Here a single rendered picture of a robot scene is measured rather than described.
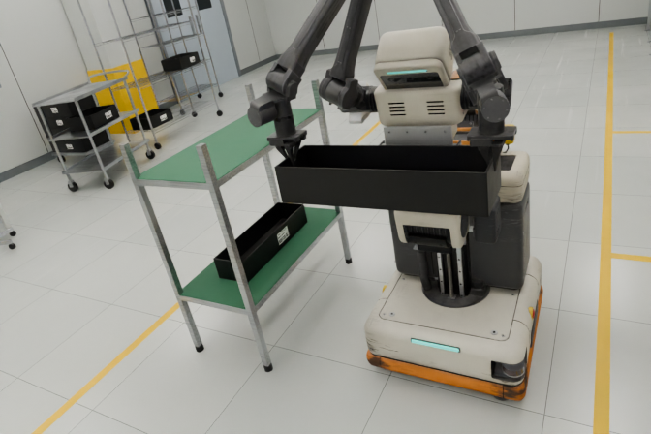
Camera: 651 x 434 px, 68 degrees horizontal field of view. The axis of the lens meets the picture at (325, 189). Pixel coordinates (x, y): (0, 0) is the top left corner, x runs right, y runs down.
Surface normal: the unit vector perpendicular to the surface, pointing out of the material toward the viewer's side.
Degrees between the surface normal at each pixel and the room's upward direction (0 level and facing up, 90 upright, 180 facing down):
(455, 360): 90
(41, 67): 90
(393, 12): 90
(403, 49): 43
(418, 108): 98
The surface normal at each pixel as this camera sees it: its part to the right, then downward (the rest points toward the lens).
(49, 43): 0.87, 0.05
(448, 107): -0.42, 0.57
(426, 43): -0.43, -0.36
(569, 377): -0.18, -0.89
